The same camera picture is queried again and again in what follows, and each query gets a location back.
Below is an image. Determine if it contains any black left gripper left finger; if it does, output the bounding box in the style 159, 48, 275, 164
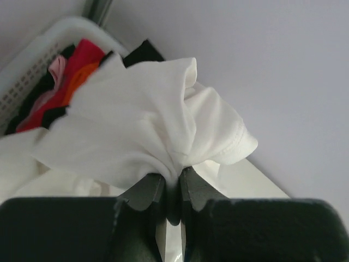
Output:
1, 174, 166, 261

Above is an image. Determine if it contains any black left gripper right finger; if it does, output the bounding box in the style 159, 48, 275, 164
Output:
179, 168, 348, 261

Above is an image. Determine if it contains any white t-shirt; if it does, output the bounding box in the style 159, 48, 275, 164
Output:
1, 55, 258, 201

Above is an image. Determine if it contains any white laundry basket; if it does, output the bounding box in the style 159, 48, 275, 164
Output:
1, 17, 129, 135

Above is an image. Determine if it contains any orange garment in basket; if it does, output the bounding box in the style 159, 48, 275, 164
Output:
60, 62, 99, 106

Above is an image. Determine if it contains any light pink garment in basket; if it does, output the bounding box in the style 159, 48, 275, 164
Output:
29, 55, 67, 116

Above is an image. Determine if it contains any black t-shirt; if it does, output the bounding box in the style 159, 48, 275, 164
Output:
5, 39, 166, 134

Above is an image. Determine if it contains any aluminium frame post left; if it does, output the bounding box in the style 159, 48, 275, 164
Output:
82, 0, 114, 27

